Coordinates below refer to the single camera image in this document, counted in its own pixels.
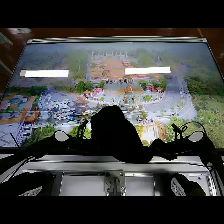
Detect silver frame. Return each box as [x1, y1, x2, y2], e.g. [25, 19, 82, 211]
[0, 152, 224, 197]

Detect black T-shirt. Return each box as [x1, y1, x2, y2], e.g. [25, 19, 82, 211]
[90, 105, 156, 165]

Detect black cable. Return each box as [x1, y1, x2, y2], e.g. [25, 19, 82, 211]
[180, 120, 207, 135]

